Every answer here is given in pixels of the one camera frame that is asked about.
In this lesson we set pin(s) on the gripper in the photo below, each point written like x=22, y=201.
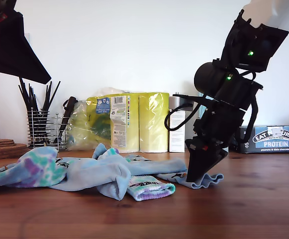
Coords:
x=219, y=124

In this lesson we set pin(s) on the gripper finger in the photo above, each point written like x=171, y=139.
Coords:
x=10, y=49

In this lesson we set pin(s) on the tie-dye sock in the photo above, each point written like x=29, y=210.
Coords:
x=146, y=193
x=34, y=169

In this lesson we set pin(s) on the plain light blue sock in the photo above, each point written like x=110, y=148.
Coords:
x=99, y=152
x=84, y=183

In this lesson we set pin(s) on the white carton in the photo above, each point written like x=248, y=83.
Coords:
x=176, y=139

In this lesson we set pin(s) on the black chopstick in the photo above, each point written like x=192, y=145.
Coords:
x=22, y=91
x=26, y=89
x=55, y=89
x=30, y=89
x=48, y=90

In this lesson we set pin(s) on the yellow kitchen roll pack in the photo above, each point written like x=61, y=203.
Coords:
x=151, y=124

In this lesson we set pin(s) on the black Eat Natural box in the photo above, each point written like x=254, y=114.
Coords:
x=283, y=147

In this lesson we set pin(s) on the clear bag with green contents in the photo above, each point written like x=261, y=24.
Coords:
x=79, y=129

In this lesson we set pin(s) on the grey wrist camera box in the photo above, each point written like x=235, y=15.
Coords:
x=181, y=103

